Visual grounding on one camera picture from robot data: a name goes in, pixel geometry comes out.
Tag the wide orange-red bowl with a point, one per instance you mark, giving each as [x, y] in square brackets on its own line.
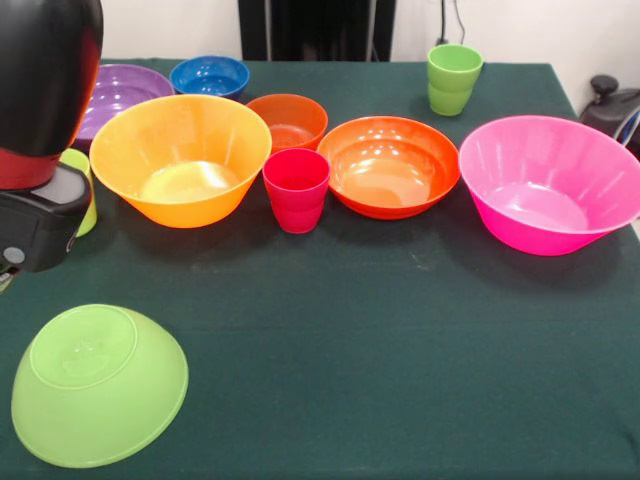
[390, 165]

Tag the dark green tablecloth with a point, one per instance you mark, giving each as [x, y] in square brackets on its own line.
[350, 325]

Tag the pink bowl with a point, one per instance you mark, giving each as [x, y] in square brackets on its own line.
[545, 170]

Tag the purple bowl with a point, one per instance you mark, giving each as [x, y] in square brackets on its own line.
[125, 92]

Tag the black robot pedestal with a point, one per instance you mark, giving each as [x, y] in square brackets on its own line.
[310, 30]

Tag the green cup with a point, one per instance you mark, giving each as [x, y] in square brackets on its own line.
[452, 80]

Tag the green bowl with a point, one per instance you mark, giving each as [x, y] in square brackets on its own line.
[100, 400]

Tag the lime yellow cup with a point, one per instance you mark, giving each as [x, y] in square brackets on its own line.
[86, 220]

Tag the small orange-red bowl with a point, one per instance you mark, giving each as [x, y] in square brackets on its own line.
[290, 117]

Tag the blue bowl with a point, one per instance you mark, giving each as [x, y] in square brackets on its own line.
[210, 75]

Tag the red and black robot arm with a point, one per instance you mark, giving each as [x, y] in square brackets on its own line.
[40, 100]

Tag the large yellow-orange bowl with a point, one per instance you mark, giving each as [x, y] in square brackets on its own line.
[175, 150]

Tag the magenta red cup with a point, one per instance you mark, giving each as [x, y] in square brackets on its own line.
[296, 195]

